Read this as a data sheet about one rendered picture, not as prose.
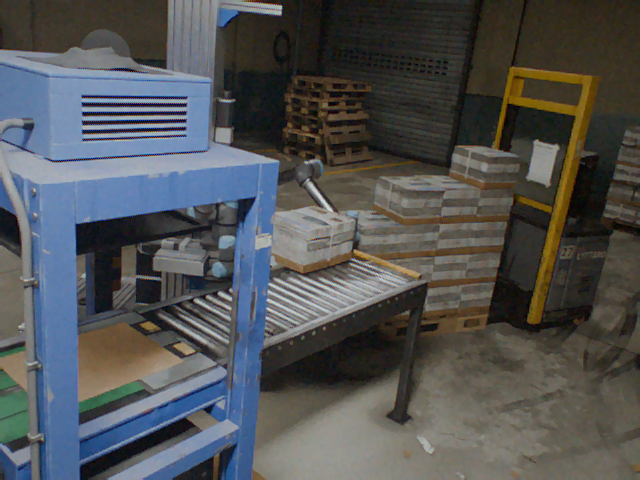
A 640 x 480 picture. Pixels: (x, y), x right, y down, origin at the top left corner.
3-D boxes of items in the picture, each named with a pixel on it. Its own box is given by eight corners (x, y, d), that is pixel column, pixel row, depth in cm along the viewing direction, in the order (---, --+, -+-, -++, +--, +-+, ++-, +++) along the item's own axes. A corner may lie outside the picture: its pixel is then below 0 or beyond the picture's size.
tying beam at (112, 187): (102, 135, 231) (102, 109, 228) (277, 194, 174) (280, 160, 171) (-110, 144, 181) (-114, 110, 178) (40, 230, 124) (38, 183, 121)
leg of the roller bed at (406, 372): (397, 412, 333) (416, 299, 312) (406, 417, 330) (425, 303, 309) (391, 416, 329) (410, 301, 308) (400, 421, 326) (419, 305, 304)
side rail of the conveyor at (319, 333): (417, 299, 312) (420, 277, 308) (426, 303, 309) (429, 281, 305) (211, 389, 214) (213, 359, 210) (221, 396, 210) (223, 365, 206)
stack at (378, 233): (285, 326, 418) (297, 210, 392) (424, 310, 470) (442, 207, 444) (309, 353, 386) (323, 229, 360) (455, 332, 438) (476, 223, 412)
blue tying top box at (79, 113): (98, 116, 209) (97, 56, 203) (209, 150, 173) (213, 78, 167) (-49, 118, 176) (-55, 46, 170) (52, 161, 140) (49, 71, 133)
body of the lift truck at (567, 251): (479, 295, 513) (497, 204, 488) (527, 290, 537) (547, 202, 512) (540, 332, 455) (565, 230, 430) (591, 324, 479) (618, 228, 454)
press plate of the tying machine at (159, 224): (115, 192, 219) (114, 184, 218) (212, 233, 186) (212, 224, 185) (-57, 211, 179) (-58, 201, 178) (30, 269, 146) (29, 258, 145)
